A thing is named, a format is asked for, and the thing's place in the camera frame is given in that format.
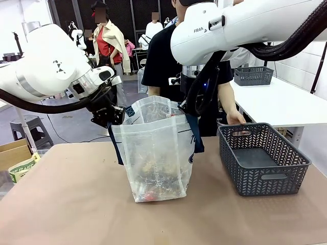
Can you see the crate under white table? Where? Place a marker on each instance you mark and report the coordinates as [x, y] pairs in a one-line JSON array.
[[288, 135]]

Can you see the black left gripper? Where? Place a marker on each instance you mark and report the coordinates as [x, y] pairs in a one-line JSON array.
[[103, 112]]

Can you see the person in black shirt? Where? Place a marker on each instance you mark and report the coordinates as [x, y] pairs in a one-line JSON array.
[[163, 63]]

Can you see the brown cardboard box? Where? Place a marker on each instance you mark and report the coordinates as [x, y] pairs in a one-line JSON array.
[[14, 154]]

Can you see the black tripod pole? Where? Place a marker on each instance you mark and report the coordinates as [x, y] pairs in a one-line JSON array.
[[318, 69]]

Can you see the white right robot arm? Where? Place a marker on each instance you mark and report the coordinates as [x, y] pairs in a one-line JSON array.
[[255, 23]]

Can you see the grey plastic stool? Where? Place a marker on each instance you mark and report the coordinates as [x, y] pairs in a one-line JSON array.
[[35, 130]]

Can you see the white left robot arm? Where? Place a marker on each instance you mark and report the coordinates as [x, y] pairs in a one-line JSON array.
[[46, 63]]

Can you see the green printed paper bag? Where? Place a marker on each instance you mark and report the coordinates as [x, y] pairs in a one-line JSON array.
[[23, 168]]

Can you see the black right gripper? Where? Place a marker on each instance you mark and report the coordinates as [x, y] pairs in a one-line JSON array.
[[204, 94]]

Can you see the white table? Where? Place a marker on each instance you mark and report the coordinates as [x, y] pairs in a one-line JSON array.
[[281, 104]]

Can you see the white stand pole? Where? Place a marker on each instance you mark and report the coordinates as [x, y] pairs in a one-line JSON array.
[[25, 127]]

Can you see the clear water jug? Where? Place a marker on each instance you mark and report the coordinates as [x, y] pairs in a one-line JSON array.
[[142, 81]]

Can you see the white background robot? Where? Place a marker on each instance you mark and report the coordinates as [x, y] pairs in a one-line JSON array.
[[78, 35]]

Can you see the person's left hand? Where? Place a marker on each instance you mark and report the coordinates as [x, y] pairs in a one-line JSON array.
[[236, 118]]

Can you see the black camera tripod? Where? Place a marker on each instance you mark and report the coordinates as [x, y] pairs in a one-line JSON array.
[[18, 43]]

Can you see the woman in beige jacket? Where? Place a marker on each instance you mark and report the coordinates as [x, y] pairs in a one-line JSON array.
[[108, 43]]

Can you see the small grey plastic basket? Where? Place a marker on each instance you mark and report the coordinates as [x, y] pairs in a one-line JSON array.
[[253, 76]]

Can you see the child in pink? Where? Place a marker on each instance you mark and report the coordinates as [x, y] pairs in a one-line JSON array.
[[129, 49]]

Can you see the person's left forearm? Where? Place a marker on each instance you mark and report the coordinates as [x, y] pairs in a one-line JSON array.
[[227, 97]]

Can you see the large grey plastic basket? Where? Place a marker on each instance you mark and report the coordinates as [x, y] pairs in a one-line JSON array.
[[265, 166]]

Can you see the person's right forearm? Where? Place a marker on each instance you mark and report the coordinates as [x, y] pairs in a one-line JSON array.
[[154, 91]]

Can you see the red packaged item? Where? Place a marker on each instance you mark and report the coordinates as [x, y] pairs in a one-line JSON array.
[[150, 197]]

